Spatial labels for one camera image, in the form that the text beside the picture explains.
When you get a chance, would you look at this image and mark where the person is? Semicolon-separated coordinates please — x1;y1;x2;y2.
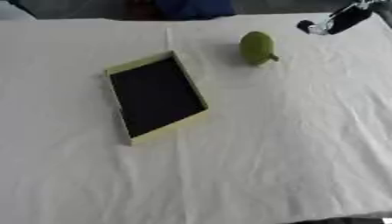
122;0;238;21

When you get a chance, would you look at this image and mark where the green toy pear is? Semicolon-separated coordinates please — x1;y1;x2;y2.
237;31;282;67

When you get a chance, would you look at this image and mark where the tan box with black inside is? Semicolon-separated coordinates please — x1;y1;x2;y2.
104;50;210;146

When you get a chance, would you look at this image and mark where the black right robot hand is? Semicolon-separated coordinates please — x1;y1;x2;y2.
295;1;392;36

